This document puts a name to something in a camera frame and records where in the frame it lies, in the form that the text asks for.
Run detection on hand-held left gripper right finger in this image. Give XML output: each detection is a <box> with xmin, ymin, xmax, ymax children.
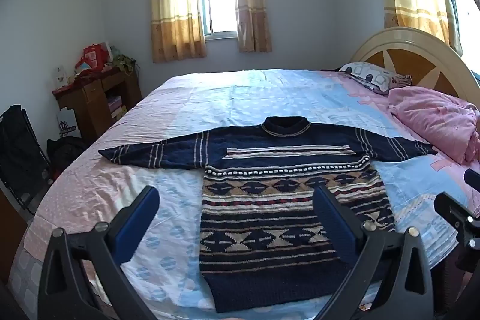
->
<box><xmin>313</xmin><ymin>186</ymin><xmax>436</xmax><ymax>320</ymax></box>

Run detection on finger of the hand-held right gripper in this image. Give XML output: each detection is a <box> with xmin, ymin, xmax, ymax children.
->
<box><xmin>435</xmin><ymin>192</ymin><xmax>480</xmax><ymax>231</ymax></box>
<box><xmin>464</xmin><ymin>169</ymin><xmax>480</xmax><ymax>190</ymax></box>

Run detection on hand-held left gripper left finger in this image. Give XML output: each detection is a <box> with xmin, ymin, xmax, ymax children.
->
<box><xmin>37</xmin><ymin>186</ymin><xmax>160</xmax><ymax>320</ymax></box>

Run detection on navy patterned knit sweater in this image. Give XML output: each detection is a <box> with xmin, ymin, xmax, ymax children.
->
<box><xmin>98</xmin><ymin>115</ymin><xmax>439</xmax><ymax>313</ymax></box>

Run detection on pink quilt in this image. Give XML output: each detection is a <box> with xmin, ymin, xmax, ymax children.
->
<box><xmin>388</xmin><ymin>87</ymin><xmax>480</xmax><ymax>165</ymax></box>

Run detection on black backpack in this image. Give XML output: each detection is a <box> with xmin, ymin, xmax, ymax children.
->
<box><xmin>47</xmin><ymin>136</ymin><xmax>89</xmax><ymax>180</ymax></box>

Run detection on boxes in desk shelf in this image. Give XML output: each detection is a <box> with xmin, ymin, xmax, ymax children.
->
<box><xmin>108</xmin><ymin>97</ymin><xmax>127</xmax><ymax>118</ymax></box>

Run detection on white paper bag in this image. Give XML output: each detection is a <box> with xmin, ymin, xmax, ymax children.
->
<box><xmin>56</xmin><ymin>110</ymin><xmax>78</xmax><ymax>139</ymax></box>

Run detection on brown wooden desk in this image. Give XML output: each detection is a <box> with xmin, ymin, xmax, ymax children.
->
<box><xmin>52</xmin><ymin>59</ymin><xmax>143</xmax><ymax>144</ymax></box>

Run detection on black folding chair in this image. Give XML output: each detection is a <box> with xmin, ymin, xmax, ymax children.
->
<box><xmin>0</xmin><ymin>104</ymin><xmax>53</xmax><ymax>212</ymax></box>

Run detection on cream and wood headboard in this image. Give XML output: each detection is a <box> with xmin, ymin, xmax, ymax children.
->
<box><xmin>350</xmin><ymin>27</ymin><xmax>480</xmax><ymax>99</ymax></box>

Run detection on patterned pillow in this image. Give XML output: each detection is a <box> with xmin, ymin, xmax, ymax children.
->
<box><xmin>339</xmin><ymin>62</ymin><xmax>413</xmax><ymax>96</ymax></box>

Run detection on bed with patterned sheet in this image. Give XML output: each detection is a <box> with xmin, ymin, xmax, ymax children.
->
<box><xmin>7</xmin><ymin>69</ymin><xmax>480</xmax><ymax>320</ymax></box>

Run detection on large side window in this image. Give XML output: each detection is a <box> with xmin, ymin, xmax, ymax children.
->
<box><xmin>437</xmin><ymin>0</ymin><xmax>480</xmax><ymax>81</ymax></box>

